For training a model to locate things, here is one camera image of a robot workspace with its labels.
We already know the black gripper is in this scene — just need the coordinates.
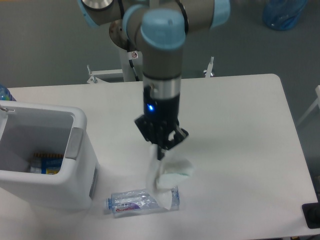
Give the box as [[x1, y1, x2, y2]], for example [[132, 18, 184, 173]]
[[134, 91, 189, 160]]

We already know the clear plastic water bottle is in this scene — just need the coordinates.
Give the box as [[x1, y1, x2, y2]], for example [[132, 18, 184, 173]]
[[103, 189, 169, 218]]

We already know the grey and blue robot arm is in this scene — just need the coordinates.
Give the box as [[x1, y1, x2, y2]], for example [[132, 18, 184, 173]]
[[78, 0, 231, 160]]

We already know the white trash can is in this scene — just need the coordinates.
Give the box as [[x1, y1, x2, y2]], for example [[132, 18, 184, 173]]
[[0, 100, 99, 210]]

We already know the blue snack packet in bin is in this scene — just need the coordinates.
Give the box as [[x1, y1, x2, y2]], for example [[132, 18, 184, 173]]
[[29, 152, 64, 175]]

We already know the black device at table corner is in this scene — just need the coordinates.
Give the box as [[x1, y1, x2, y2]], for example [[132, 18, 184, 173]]
[[302, 202, 320, 229]]

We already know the blue bottle at left edge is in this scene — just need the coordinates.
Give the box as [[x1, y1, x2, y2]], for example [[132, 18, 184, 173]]
[[0, 84, 16, 101]]

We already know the white levelling foot bracket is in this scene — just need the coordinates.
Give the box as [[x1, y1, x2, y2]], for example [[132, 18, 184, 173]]
[[203, 56, 215, 78]]

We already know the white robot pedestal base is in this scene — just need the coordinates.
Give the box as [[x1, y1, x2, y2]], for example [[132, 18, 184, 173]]
[[86, 19, 146, 85]]

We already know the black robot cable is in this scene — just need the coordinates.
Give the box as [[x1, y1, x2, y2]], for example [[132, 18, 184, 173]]
[[126, 38, 140, 82]]

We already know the white frame at right edge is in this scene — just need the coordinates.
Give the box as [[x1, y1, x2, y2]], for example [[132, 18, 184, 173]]
[[296, 85, 320, 128]]

